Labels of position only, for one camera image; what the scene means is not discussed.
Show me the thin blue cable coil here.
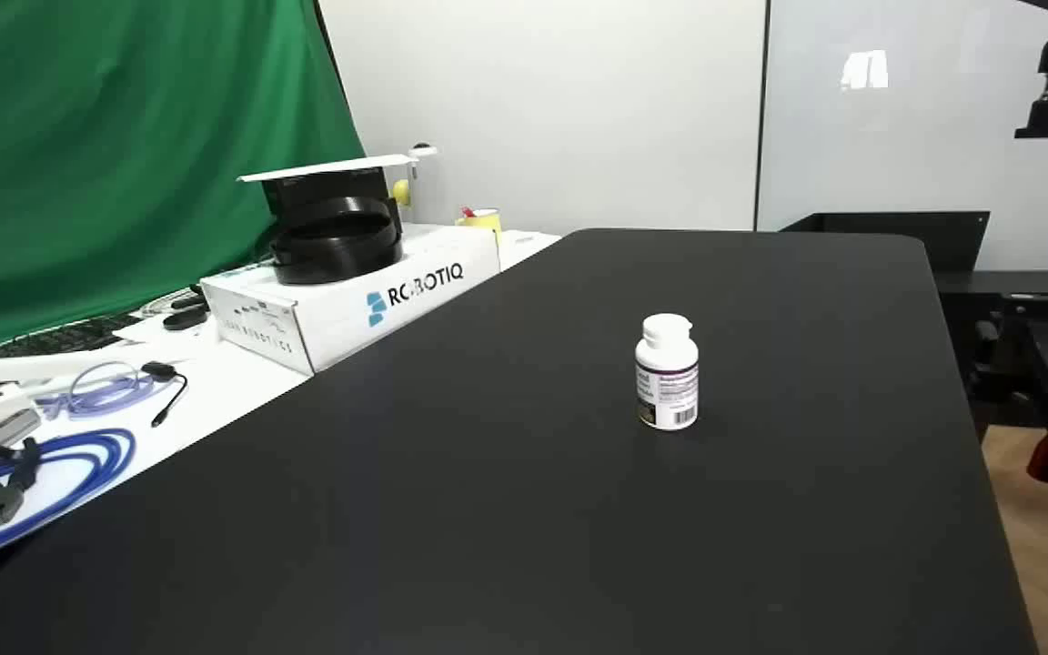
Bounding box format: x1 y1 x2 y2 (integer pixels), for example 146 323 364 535
33 362 174 425

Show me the black cable with plug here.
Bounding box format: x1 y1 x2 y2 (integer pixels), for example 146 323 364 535
138 357 193 430

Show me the black monitor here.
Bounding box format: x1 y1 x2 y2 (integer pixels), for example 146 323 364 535
778 209 993 278

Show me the black clamp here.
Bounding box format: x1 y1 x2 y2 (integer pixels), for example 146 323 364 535
0 435 45 527

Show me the white Robotiq cardboard box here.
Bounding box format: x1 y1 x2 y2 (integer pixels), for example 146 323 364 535
195 223 507 378

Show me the white pill bottle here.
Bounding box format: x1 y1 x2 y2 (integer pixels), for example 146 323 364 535
634 310 702 436

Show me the yellow small object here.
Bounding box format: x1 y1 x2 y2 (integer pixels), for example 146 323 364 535
456 205 507 236

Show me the thick blue cable loop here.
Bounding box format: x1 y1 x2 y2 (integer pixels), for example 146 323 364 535
0 425 141 575

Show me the black keyboard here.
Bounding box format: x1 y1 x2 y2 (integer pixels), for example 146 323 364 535
0 314 133 365

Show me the black computer mouse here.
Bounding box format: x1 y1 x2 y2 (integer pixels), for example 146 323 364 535
159 288 215 336

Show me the black round ribbed container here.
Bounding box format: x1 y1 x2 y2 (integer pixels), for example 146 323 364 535
267 168 408 288

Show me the red small object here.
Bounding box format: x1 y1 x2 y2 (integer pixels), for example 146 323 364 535
1024 425 1048 484

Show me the white flat board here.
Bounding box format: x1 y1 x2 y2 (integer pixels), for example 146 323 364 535
237 142 442 190

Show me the green cloth backdrop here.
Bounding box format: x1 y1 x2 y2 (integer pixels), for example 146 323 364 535
0 0 369 348

